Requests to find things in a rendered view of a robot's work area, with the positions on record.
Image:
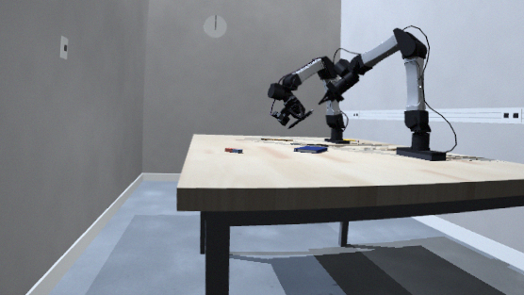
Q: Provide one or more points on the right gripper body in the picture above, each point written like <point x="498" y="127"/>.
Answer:
<point x="289" y="102"/>

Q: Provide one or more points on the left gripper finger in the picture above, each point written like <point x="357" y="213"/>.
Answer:
<point x="328" y="99"/>
<point x="326" y="95"/>

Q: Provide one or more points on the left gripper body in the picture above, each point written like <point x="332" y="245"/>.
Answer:
<point x="338" y="88"/>

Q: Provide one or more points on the red and blue eraser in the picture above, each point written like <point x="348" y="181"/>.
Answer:
<point x="233" y="150"/>

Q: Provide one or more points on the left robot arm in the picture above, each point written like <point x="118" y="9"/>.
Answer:
<point x="413" y="53"/>

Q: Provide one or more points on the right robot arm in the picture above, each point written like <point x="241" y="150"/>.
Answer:
<point x="334" y="117"/>

